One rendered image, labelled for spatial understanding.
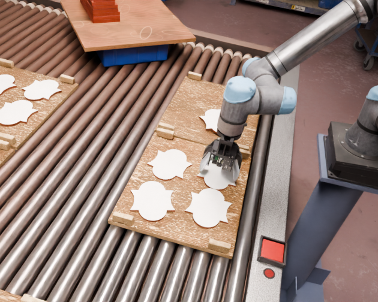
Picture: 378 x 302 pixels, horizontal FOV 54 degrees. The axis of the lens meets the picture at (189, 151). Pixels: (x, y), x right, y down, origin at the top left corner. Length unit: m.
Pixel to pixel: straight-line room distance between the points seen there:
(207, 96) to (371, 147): 0.64
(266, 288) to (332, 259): 1.37
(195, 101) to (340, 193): 0.67
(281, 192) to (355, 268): 1.23
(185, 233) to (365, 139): 0.74
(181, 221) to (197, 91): 0.67
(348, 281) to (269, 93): 1.54
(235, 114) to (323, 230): 0.89
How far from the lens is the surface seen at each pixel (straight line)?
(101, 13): 1.80
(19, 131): 1.36
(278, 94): 1.01
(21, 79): 1.62
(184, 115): 1.42
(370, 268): 2.46
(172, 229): 1.04
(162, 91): 1.57
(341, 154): 1.43
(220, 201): 1.12
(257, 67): 1.11
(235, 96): 0.95
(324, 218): 1.68
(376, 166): 1.44
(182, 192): 1.13
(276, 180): 1.28
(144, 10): 1.98
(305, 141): 3.08
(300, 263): 1.93
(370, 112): 1.39
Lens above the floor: 1.78
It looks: 42 degrees down
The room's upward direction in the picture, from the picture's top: 10 degrees clockwise
